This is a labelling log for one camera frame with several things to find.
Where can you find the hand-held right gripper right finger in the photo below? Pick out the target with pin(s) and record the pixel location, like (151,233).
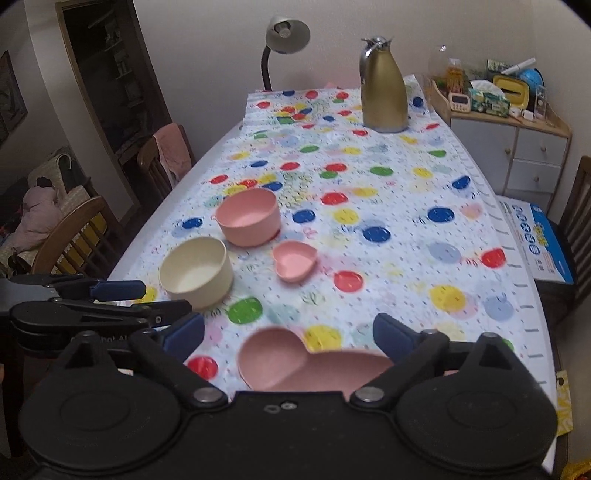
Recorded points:
(395,334)

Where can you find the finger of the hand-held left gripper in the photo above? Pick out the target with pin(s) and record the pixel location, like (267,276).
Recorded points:
(138,314)
(120,290)

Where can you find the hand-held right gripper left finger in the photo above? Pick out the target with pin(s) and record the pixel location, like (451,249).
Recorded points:
(184,333)

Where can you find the cream bowl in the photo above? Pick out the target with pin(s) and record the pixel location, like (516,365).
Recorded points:
(194,277)

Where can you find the pink bear-shaped plate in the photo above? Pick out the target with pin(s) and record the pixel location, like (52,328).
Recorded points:
(286,360)

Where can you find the pink heart-shaped dish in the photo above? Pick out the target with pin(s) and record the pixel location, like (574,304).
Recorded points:
(293,263)

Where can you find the pink bowl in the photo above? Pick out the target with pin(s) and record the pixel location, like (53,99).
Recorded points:
(249,226)

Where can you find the light wooden chair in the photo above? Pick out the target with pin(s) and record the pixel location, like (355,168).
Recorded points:
(78,230)

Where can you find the pink bundle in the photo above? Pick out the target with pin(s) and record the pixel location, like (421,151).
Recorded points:
(39,212)

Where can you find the sofa with cushions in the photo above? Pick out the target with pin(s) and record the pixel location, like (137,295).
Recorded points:
(69,184)

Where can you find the wooden chair with cloth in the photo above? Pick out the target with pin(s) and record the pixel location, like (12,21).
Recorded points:
(150,166)

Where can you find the balloon print tablecloth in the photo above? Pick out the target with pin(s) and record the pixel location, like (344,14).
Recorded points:
(392,194)

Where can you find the pink cloth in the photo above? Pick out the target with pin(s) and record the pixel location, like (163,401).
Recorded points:
(173,152)

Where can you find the blue and white box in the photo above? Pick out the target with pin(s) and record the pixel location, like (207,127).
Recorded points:
(538,240)

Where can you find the yellow cartoon print bag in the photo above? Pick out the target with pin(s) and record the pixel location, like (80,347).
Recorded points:
(563,406)

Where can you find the dark wooden bookcase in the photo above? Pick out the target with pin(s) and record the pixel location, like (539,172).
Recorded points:
(111,83)

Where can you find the dark wooden chair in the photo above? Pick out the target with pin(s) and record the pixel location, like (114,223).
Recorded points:
(579,221)

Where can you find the white drawer cabinet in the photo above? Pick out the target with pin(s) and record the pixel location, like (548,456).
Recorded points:
(526,152)

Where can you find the white kitchen timer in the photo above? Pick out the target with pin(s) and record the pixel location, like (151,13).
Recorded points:
(459,101)

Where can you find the gold thermos jug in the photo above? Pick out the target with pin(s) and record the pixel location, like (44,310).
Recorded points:
(383,87)

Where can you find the green tissue box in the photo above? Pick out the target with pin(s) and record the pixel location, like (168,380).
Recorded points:
(489,101)

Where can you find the orange drink bottle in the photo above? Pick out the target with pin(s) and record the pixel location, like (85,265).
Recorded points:
(455,76)

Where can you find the clear acrylic stand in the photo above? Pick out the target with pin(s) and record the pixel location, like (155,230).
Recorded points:
(540,104)

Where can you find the blue globe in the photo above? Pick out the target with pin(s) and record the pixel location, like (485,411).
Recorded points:
(535,81)

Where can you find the white rolled tube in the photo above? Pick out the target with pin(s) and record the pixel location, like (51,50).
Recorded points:
(519,67)

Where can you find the grey desk lamp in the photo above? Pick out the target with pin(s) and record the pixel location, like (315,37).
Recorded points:
(288,30)

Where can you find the dark framed wall picture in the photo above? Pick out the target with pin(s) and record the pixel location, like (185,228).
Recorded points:
(11,101)

